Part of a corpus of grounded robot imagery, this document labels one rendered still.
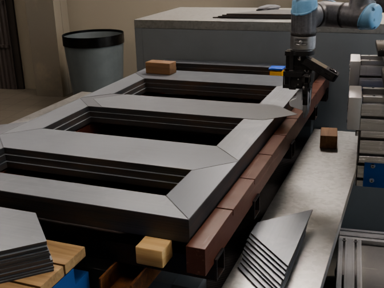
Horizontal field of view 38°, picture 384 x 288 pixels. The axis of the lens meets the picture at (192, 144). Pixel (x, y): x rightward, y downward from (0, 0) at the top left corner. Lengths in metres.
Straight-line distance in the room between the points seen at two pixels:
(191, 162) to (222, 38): 1.35
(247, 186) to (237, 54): 1.37
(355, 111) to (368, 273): 0.87
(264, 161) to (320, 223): 0.22
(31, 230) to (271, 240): 0.55
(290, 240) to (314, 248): 0.08
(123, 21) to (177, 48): 2.90
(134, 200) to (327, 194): 0.69
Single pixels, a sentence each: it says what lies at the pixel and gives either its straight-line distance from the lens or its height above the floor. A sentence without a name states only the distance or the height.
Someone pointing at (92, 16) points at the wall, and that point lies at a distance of 5.75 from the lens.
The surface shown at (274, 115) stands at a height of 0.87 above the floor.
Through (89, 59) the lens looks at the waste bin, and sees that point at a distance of 4.89.
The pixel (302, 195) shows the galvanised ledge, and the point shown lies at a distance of 1.67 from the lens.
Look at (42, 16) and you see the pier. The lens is 5.70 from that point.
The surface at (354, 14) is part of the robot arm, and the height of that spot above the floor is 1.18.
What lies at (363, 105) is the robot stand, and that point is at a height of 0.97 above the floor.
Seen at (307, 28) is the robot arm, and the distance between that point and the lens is 1.69.
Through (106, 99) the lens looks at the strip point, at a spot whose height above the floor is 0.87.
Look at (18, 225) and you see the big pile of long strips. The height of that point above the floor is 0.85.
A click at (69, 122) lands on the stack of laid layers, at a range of 1.86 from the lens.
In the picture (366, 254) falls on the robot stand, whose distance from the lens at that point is 2.35.
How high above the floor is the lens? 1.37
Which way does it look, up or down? 19 degrees down
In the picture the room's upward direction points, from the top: 2 degrees counter-clockwise
